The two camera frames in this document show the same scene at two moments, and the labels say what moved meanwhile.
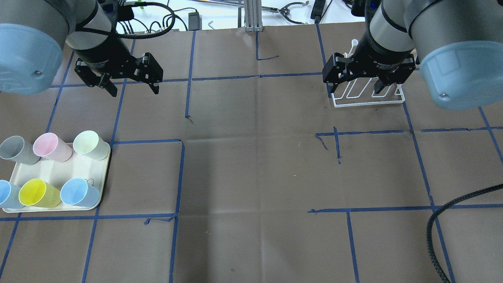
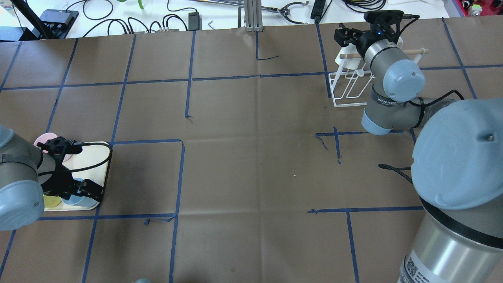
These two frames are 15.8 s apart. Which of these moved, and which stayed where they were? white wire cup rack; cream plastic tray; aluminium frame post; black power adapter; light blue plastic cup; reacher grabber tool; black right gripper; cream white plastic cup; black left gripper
Moved: black left gripper; black right gripper; cream white plastic cup
Stayed: reacher grabber tool; aluminium frame post; black power adapter; cream plastic tray; light blue plastic cup; white wire cup rack
